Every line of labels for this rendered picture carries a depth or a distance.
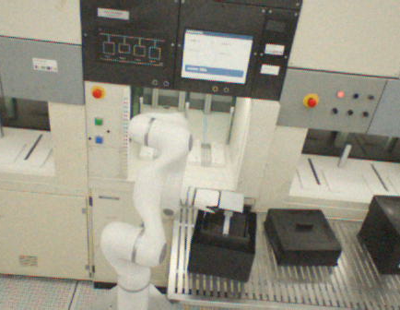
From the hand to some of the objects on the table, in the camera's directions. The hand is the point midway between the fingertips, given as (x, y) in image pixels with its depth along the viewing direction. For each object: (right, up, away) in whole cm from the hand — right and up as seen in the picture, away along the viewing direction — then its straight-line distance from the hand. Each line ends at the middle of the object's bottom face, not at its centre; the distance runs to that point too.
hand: (229, 204), depth 177 cm
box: (+84, -28, +30) cm, 93 cm away
